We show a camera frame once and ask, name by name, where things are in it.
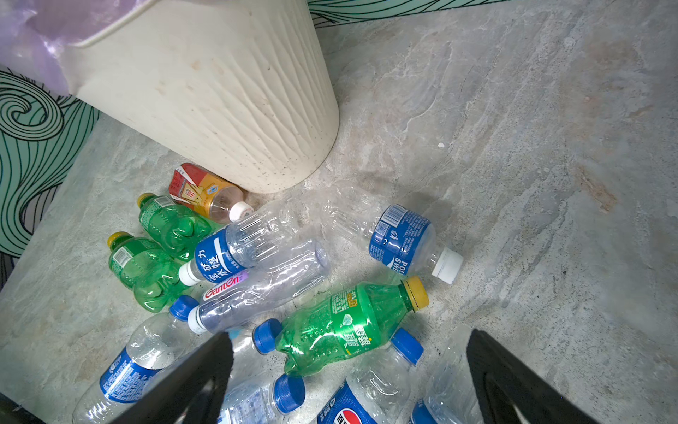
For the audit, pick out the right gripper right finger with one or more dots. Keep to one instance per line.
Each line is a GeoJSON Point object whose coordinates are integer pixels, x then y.
{"type": "Point", "coordinates": [509, 392]}

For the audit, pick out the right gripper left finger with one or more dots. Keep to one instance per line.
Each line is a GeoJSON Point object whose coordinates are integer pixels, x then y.
{"type": "Point", "coordinates": [191, 393]}

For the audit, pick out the short blue label bottle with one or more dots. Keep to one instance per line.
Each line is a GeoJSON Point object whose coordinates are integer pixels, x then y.
{"type": "Point", "coordinates": [450, 396]}

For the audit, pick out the green bottle yellow cap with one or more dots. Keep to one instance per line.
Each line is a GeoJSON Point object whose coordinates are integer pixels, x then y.
{"type": "Point", "coordinates": [146, 269]}
{"type": "Point", "coordinates": [346, 324]}
{"type": "Point", "coordinates": [175, 227]}

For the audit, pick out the Pepsi bottle blue cap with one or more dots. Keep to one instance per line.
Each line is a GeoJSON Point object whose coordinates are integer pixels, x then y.
{"type": "Point", "coordinates": [377, 390]}

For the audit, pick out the clear bottle blue label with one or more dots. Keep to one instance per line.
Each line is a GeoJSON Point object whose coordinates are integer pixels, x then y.
{"type": "Point", "coordinates": [400, 239]}

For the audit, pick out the cream ribbed waste bin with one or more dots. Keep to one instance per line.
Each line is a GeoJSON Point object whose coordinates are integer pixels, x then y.
{"type": "Point", "coordinates": [240, 88]}

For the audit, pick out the pink plastic bin liner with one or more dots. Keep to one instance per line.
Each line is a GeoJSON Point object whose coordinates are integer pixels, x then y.
{"type": "Point", "coordinates": [35, 34]}

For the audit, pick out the sky label clear bottle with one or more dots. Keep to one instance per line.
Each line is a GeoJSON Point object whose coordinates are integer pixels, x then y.
{"type": "Point", "coordinates": [263, 400]}

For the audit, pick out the clear Ganten bottle white cap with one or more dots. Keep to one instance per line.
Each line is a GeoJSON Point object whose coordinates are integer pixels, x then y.
{"type": "Point", "coordinates": [262, 289]}

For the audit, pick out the blue label bottle white cap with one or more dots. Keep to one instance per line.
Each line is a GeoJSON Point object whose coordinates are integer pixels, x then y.
{"type": "Point", "coordinates": [247, 243]}

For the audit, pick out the red yellow label bottle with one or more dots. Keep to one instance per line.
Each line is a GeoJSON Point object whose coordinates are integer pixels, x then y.
{"type": "Point", "coordinates": [208, 194]}

